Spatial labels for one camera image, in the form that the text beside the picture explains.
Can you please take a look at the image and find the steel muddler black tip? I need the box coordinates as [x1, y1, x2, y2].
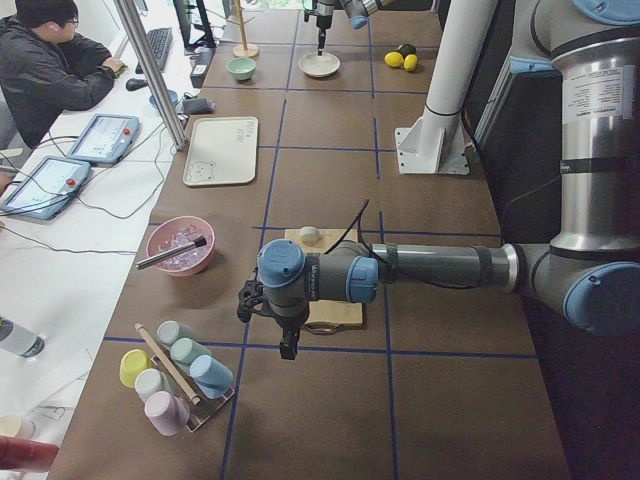
[136, 236, 208, 270]

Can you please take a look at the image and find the light blue cup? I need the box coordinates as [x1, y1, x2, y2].
[189, 355, 233, 399]

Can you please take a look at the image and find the pink bowl with ice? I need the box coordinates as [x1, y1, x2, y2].
[146, 216, 215, 277]

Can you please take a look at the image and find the yellow lemon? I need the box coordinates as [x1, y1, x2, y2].
[384, 51, 404, 68]
[403, 54, 419, 72]

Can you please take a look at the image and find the white steamed bun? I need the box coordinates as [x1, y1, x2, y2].
[298, 226, 321, 246]

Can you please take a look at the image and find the teach pendant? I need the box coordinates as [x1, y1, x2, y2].
[66, 114, 140, 165]
[1, 156, 91, 220]

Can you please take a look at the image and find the aluminium frame post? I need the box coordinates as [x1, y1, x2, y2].
[114, 0, 188, 151]

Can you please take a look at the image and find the white bear tray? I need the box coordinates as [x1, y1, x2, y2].
[183, 116, 259, 187]

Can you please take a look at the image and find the grey cup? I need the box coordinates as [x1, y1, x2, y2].
[156, 320, 198, 347]

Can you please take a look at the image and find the grey folded cloth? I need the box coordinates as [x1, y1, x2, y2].
[182, 98, 215, 115]

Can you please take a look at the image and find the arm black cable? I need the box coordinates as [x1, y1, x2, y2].
[319, 198, 481, 290]

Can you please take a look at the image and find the red bottle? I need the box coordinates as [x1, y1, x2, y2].
[1, 436, 59, 473]

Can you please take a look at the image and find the black computer mouse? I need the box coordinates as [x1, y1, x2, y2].
[125, 78, 148, 92]

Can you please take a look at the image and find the black keyboard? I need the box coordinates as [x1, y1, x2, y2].
[146, 27, 173, 72]

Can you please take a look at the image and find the wooden mug tree stand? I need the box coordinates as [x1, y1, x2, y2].
[232, 0, 259, 58]

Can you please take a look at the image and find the white cup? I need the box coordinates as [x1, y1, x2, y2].
[134, 368, 177, 403]

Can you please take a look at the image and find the clear water bottle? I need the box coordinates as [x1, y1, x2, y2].
[0, 316, 45, 358]

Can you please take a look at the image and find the cream round plate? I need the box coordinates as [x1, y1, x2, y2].
[298, 52, 341, 78]

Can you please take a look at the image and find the blue bowl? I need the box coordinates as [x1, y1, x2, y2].
[149, 90, 179, 110]

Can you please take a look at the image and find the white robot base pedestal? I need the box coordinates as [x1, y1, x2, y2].
[395, 0, 497, 175]

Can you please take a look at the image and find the mint green bowl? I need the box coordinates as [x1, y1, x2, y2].
[226, 57, 257, 82]

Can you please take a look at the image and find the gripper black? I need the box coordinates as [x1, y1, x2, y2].
[316, 15, 332, 55]
[236, 280, 310, 360]

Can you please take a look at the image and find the person in black jacket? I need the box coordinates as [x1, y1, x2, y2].
[1, 0, 126, 148]

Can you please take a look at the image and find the yellow lemon upper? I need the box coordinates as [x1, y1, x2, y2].
[384, 51, 404, 68]

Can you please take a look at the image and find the yellow lemon lower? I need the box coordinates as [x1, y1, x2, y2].
[403, 54, 419, 72]

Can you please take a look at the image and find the bamboo cutting board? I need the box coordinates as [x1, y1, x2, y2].
[284, 228, 364, 335]

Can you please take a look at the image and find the black label stand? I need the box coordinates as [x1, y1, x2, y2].
[190, 48, 215, 89]

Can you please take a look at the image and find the green lime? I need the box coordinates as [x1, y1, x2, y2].
[396, 43, 416, 57]

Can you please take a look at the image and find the paper cup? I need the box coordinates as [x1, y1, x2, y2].
[0, 413, 37, 439]

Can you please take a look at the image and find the green cup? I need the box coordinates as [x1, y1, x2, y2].
[170, 337, 211, 372]

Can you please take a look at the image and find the teach pendant near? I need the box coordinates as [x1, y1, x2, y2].
[1, 156, 91, 220]

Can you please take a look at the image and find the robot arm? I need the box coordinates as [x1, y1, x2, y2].
[237, 1, 639, 360]
[302, 0, 393, 56]

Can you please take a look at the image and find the yellow cup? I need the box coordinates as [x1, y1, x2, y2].
[119, 349, 151, 388]

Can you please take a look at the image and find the pink cup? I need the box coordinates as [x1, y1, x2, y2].
[144, 391, 190, 436]

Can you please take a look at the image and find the teach pendant far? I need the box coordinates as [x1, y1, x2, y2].
[66, 114, 140, 165]

